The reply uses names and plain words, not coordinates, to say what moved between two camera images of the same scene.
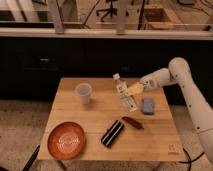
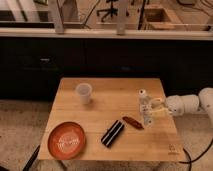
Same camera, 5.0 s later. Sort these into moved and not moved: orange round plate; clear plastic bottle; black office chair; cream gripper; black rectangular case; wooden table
Moved: cream gripper; clear plastic bottle
Not moved: wooden table; black rectangular case; black office chair; orange round plate
